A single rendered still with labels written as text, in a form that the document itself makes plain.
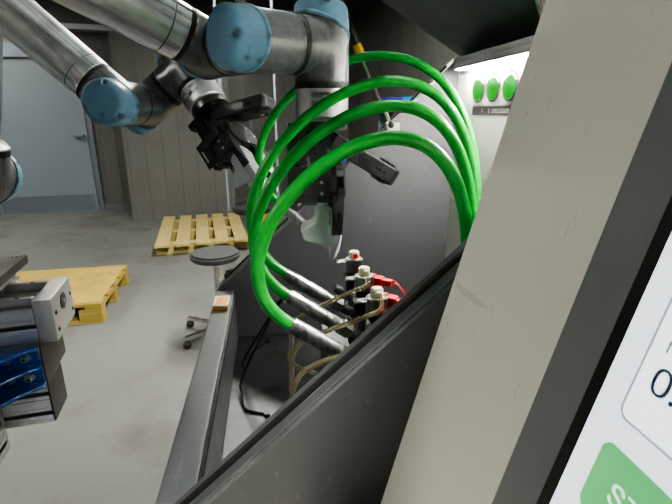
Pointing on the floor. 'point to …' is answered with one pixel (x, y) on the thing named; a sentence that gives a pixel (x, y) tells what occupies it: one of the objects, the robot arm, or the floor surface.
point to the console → (531, 241)
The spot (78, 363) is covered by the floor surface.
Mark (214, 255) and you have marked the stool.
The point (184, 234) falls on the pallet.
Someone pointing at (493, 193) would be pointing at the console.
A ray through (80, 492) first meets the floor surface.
